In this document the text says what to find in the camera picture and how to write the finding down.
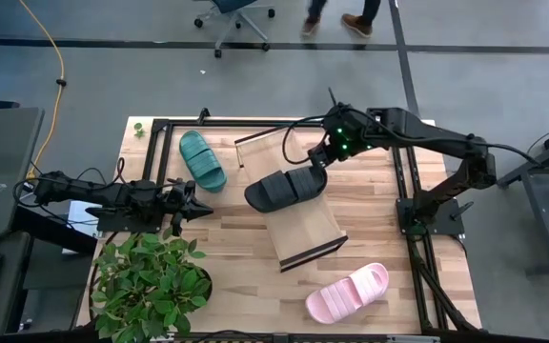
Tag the office chair base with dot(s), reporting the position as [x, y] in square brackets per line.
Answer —
[236, 16]

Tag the wooden shelf with black frame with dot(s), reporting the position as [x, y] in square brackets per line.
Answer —
[303, 228]

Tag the white paper sheet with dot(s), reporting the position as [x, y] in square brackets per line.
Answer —
[81, 214]

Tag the person's feet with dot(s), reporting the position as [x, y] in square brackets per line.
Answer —
[358, 21]

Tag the black aluminium table frame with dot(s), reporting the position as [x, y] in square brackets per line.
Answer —
[255, 123]

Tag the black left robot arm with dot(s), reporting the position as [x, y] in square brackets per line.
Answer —
[88, 193]

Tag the black desk with mouse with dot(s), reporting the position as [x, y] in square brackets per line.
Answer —
[14, 286]

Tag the black rubber slide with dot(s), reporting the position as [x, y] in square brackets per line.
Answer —
[279, 190]

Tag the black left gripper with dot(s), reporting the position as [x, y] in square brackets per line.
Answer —
[179, 200]

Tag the pink rubber slide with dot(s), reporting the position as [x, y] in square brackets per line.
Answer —
[346, 293]

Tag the green rubber slide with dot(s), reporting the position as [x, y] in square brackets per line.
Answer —
[203, 162]

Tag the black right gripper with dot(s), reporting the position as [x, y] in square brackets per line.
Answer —
[346, 133]

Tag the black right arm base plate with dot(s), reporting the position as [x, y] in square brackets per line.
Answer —
[441, 219]

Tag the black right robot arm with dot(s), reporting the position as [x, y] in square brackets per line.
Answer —
[427, 135]

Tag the black cabinet top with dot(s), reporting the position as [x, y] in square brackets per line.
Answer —
[3, 143]

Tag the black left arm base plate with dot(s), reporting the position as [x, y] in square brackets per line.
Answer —
[112, 222]

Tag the potted green leafy plant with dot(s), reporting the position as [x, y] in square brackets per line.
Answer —
[146, 281]

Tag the small green leaf sprig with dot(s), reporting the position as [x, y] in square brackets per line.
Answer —
[138, 129]

